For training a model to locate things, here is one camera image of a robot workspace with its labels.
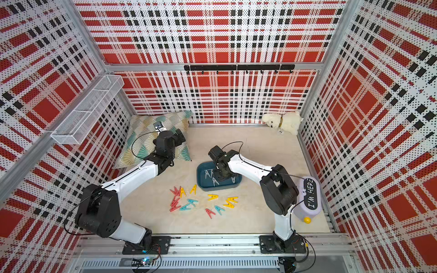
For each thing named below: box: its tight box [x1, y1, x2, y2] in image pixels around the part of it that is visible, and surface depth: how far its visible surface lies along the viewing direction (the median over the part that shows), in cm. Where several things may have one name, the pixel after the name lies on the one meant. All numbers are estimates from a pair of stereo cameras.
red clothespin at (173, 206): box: [169, 201, 181, 213], surface depth 87 cm
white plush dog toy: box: [261, 112, 304, 136], surface depth 117 cm
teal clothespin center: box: [214, 205, 226, 216], surface depth 86 cm
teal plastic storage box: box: [196, 161, 243, 192], surface depth 95 cm
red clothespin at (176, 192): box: [169, 185, 182, 197], surface depth 90 cm
